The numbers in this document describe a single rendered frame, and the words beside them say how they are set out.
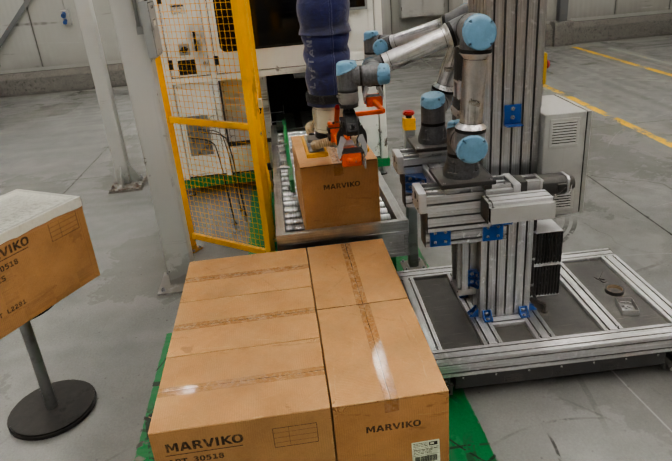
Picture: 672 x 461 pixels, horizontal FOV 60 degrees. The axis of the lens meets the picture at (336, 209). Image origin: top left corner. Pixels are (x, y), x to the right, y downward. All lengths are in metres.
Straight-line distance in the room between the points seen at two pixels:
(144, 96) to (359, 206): 1.41
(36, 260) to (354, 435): 1.49
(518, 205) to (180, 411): 1.47
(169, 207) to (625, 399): 2.69
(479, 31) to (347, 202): 1.27
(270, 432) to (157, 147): 2.09
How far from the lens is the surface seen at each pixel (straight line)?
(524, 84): 2.63
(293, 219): 3.37
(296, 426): 2.08
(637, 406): 3.01
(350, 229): 3.07
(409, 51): 2.30
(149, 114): 3.63
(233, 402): 2.13
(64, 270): 2.85
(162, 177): 3.73
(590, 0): 13.00
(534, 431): 2.79
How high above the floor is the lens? 1.90
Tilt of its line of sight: 23 degrees down
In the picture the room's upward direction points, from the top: 5 degrees counter-clockwise
